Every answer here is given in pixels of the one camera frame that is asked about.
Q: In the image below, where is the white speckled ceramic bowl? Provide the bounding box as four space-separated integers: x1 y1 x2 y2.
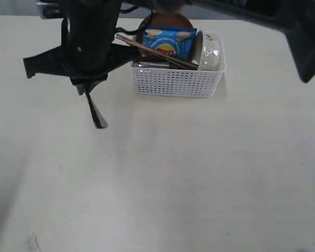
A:
190 30 222 71

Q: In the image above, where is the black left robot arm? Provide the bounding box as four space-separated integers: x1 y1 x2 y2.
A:
23 1 145 129

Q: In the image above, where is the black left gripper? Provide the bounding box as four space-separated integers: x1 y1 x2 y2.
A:
23 44 140 129

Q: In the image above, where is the white perforated plastic basket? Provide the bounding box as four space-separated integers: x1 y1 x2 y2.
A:
130 31 227 98

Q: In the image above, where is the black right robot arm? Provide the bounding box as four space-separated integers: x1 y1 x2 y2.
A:
147 0 315 83

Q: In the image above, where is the blue chips bag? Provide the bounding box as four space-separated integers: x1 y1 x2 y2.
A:
142 27 197 61

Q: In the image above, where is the brown round plate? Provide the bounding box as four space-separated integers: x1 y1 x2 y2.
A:
136 12 197 60

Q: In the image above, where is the shiny steel cup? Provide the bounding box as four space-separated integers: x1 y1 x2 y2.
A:
132 61 170 69

